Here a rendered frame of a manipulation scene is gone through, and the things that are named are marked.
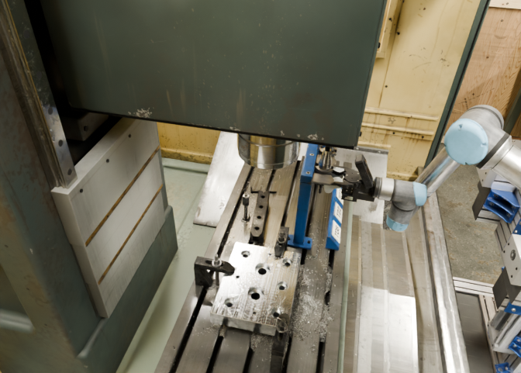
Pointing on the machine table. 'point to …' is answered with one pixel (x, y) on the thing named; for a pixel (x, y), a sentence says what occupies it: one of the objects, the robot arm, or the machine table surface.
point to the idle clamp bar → (260, 217)
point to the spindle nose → (267, 151)
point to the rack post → (301, 219)
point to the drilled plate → (220, 316)
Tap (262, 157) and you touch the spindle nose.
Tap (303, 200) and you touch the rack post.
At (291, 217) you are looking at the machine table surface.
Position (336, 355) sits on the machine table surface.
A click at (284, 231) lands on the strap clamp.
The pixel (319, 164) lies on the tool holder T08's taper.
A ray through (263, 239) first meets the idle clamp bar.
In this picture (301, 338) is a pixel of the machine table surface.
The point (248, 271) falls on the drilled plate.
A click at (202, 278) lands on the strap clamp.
